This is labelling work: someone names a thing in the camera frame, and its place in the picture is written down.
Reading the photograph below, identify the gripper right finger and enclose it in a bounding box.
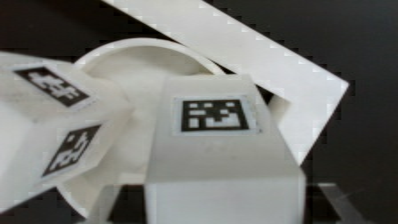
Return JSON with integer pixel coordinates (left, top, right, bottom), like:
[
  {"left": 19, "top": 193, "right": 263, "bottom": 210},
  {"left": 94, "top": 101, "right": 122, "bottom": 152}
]
[{"left": 305, "top": 183, "right": 373, "bottom": 224}]

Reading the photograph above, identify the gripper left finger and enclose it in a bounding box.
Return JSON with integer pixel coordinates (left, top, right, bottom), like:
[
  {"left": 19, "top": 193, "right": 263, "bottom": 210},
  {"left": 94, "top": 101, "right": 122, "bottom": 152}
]
[{"left": 82, "top": 183, "right": 147, "bottom": 224}]

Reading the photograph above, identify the white stool leg back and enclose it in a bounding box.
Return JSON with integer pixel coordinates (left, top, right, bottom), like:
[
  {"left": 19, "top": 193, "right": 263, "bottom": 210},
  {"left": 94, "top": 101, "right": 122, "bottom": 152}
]
[{"left": 144, "top": 75, "right": 305, "bottom": 224}]

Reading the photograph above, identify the white stool leg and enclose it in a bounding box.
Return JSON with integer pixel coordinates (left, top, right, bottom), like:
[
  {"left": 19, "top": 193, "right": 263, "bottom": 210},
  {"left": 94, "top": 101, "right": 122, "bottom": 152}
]
[
  {"left": 144, "top": 75, "right": 305, "bottom": 224},
  {"left": 0, "top": 52, "right": 131, "bottom": 213}
]

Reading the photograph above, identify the white round stool seat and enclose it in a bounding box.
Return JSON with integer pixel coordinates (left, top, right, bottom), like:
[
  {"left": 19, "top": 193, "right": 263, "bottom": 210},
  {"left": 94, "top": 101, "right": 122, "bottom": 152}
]
[{"left": 57, "top": 38, "right": 226, "bottom": 218}]

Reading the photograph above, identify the white L-shaped fence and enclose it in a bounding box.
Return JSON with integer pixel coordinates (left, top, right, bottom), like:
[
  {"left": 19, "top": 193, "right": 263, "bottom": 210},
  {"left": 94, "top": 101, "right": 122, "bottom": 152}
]
[{"left": 101, "top": 0, "right": 348, "bottom": 160}]

